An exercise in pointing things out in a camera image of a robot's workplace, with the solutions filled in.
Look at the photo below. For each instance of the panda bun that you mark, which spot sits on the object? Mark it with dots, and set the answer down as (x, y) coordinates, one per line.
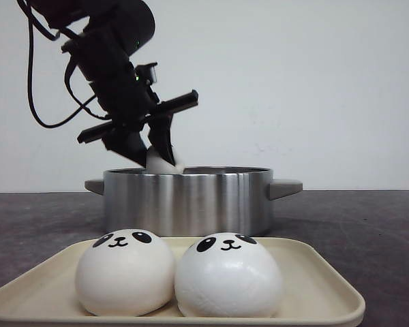
(125, 272)
(228, 274)
(155, 164)

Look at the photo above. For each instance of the beige plastic tray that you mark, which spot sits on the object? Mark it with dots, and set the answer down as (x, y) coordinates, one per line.
(315, 294)

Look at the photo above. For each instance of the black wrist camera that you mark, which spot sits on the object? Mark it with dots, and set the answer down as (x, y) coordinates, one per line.
(146, 73)

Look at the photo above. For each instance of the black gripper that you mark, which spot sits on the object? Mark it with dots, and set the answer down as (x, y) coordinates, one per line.
(103, 57)

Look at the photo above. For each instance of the stainless steel steamer pot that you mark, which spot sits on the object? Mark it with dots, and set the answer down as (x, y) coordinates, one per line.
(201, 201)

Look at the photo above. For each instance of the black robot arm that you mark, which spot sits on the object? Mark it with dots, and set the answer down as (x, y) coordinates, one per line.
(50, 17)

